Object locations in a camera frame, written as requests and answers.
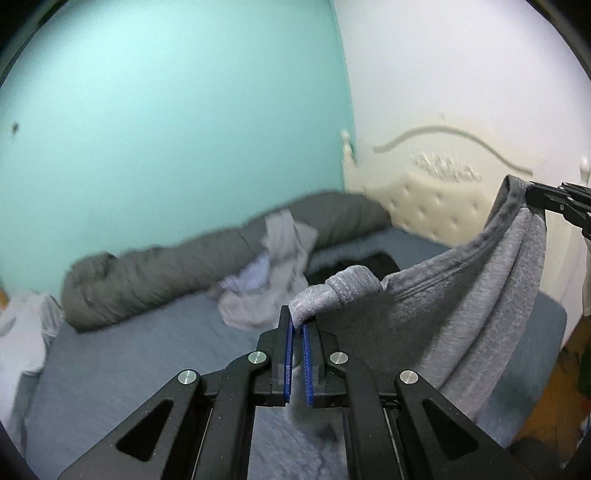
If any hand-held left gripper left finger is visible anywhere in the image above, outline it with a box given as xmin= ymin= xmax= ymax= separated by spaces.
xmin=58 ymin=305 xmax=298 ymax=480

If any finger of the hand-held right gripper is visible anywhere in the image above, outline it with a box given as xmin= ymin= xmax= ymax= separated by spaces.
xmin=526 ymin=181 xmax=591 ymax=241

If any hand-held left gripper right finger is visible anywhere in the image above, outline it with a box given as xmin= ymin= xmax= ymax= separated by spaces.
xmin=302 ymin=322 xmax=539 ymax=480

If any grey fleece-lined sweater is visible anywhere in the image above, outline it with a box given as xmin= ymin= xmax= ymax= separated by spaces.
xmin=283 ymin=174 xmax=548 ymax=455

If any light grey ribbed garment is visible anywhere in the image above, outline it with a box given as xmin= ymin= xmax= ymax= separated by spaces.
xmin=217 ymin=209 xmax=319 ymax=330

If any blue striped cloth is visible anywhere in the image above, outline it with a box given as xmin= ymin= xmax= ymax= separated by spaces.
xmin=226 ymin=254 xmax=273 ymax=294

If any black garment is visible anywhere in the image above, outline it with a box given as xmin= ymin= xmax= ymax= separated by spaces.
xmin=307 ymin=251 xmax=402 ymax=287

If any cream tufted headboard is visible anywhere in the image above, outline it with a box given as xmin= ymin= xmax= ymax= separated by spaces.
xmin=341 ymin=124 xmax=591 ymax=259

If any bed with blue sheet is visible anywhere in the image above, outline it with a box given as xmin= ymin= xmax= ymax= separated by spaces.
xmin=18 ymin=228 xmax=568 ymax=480

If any dark grey rolled duvet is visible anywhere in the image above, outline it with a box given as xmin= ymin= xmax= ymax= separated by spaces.
xmin=61 ymin=191 xmax=393 ymax=332

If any white bedside cloth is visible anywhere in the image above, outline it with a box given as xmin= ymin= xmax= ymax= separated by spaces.
xmin=0 ymin=292 xmax=65 ymax=444

